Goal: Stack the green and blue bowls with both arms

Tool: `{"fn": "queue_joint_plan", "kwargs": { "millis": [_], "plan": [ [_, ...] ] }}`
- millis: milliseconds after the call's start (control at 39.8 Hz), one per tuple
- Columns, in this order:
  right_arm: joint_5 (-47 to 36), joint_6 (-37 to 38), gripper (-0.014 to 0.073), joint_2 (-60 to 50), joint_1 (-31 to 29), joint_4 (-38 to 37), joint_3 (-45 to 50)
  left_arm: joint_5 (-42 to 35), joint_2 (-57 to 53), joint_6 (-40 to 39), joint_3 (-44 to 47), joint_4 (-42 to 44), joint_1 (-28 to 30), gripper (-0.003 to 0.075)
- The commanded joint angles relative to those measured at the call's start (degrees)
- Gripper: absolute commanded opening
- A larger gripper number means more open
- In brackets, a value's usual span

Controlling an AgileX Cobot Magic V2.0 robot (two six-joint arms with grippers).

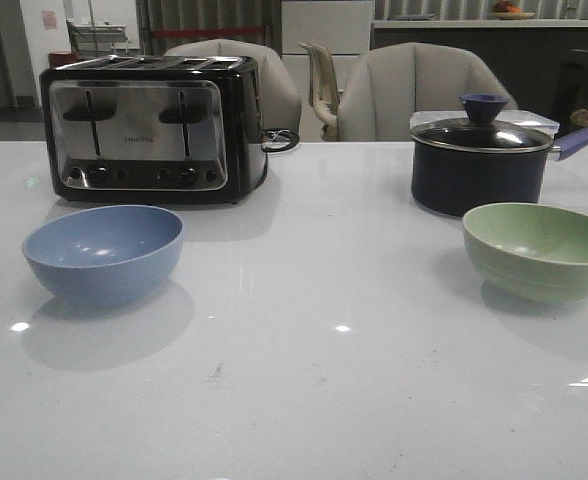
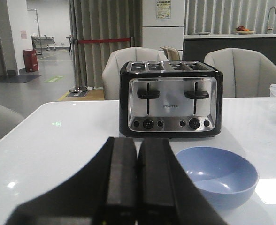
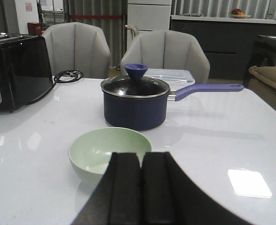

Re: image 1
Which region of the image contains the metal cart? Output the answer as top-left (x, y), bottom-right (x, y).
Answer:
top-left (66, 19), bottom-right (130, 56)

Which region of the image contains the cream plastic chair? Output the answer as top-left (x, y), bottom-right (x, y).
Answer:
top-left (299, 42), bottom-right (341, 141)

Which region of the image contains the fruit plate on counter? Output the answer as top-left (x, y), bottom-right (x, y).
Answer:
top-left (490, 0), bottom-right (535, 20)

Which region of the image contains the blue bowl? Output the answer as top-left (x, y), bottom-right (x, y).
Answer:
top-left (22, 205), bottom-right (185, 306)

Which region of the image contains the glass pot lid blue knob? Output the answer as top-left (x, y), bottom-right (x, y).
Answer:
top-left (410, 93), bottom-right (552, 153)

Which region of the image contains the beige armchair left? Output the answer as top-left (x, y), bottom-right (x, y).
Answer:
top-left (165, 39), bottom-right (302, 134)

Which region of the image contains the black toaster power cord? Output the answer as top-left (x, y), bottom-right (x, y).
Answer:
top-left (260, 128), bottom-right (301, 153)

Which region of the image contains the black and silver toaster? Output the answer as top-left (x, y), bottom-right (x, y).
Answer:
top-left (40, 55), bottom-right (268, 204)

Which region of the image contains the green bowl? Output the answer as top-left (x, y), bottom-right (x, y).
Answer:
top-left (462, 202), bottom-right (588, 303)

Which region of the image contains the dark blue saucepan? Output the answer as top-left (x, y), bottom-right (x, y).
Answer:
top-left (411, 128), bottom-right (588, 217)

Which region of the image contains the white cabinet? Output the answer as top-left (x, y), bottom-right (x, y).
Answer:
top-left (281, 1), bottom-right (374, 142)

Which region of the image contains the beige armchair right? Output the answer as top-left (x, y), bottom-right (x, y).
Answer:
top-left (337, 42), bottom-right (518, 142)

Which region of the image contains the beige armchair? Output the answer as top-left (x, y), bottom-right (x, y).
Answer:
top-left (337, 42), bottom-right (518, 142)
top-left (165, 39), bottom-right (302, 134)

